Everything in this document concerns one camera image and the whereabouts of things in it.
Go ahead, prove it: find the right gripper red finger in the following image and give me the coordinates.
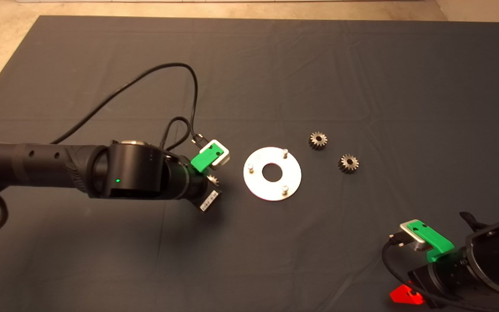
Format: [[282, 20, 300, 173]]
[[389, 284, 426, 305]]

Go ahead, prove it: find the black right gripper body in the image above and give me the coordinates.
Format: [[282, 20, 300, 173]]
[[408, 248, 475, 309]]

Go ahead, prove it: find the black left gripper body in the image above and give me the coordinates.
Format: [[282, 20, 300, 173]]
[[182, 167, 223, 214]]

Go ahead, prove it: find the round metal carrier plate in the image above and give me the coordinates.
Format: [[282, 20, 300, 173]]
[[243, 146, 302, 202]]

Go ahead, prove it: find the dark grey table cloth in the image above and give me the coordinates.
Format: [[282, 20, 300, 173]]
[[0, 16, 499, 312]]

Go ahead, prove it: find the green left camera mount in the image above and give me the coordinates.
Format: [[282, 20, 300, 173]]
[[190, 143, 224, 173]]

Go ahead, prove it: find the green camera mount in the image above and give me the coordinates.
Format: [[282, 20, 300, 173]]
[[190, 143, 224, 173], [407, 220, 455, 263]]

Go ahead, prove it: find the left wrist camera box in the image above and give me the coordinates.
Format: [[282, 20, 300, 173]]
[[206, 139, 231, 168]]

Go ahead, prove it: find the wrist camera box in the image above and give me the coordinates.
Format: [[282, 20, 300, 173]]
[[206, 139, 231, 168], [399, 220, 433, 253]]

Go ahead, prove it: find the green right camera mount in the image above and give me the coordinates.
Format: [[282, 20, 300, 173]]
[[407, 220, 455, 263]]

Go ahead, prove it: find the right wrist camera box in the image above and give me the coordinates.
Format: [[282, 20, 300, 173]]
[[399, 220, 433, 253]]

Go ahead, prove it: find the short braided black cable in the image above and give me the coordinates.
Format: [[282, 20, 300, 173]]
[[160, 116, 193, 151]]

